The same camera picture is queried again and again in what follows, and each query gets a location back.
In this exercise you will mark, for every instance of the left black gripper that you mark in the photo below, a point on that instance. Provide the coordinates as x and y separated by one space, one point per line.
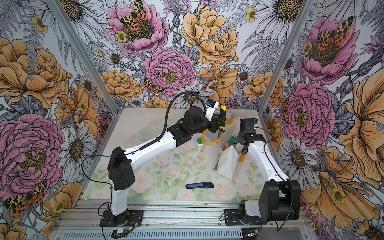
214 124

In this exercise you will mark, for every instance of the white bottle green cap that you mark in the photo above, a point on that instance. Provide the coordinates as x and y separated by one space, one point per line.
200 145

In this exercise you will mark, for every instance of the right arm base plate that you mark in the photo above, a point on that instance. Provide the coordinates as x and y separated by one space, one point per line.
236 217

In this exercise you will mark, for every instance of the pink utility knife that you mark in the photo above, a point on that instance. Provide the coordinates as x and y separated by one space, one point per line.
226 146

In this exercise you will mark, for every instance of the corner aluminium post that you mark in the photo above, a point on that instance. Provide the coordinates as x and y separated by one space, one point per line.
291 42
76 42

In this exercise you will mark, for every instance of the white pouch with yellow handles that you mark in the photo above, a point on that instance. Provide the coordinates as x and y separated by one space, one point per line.
226 162

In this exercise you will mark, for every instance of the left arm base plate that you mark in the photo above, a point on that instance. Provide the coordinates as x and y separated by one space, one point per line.
129 218

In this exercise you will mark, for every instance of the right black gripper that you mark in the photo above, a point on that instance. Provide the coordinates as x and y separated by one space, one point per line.
238 139

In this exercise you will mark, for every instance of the left corner aluminium post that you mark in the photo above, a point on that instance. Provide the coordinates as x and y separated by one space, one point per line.
76 42

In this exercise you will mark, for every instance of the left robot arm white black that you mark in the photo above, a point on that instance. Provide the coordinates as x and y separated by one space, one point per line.
123 163

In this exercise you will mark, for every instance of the blue utility knife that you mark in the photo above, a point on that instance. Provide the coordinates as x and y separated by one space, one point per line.
202 185

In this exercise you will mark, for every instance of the aluminium front rail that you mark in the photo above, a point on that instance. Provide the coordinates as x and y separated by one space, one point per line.
175 221

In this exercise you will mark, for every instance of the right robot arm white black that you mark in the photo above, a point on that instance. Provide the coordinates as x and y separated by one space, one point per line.
280 196

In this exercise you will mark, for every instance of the black yellow utility knife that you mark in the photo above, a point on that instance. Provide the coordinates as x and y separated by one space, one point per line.
222 120

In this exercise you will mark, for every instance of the right corner aluminium post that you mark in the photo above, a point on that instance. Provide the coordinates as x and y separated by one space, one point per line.
291 42

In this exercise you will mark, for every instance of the teal utility knife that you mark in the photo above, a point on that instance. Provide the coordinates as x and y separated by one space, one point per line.
232 140

